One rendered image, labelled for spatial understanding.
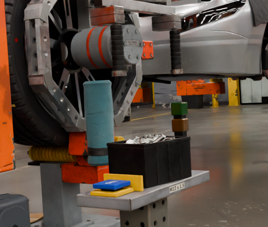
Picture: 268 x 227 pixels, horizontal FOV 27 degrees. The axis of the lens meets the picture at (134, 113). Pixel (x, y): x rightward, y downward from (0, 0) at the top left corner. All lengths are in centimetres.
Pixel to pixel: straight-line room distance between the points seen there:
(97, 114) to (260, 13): 299
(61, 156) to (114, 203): 64
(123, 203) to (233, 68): 311
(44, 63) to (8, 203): 43
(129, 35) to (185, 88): 618
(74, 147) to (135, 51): 37
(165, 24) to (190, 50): 242
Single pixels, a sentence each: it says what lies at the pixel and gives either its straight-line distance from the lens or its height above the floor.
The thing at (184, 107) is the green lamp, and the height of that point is 64.
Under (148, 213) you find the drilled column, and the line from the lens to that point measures 151.
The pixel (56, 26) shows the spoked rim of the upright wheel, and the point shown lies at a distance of 192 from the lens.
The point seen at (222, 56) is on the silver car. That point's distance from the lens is 436.
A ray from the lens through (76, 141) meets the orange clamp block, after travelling 186.
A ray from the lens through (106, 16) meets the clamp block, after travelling 164.
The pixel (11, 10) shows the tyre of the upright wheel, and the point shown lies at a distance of 175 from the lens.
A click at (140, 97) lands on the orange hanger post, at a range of 606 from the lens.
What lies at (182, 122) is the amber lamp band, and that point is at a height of 60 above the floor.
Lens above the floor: 72
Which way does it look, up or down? 3 degrees down
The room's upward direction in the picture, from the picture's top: 3 degrees counter-clockwise
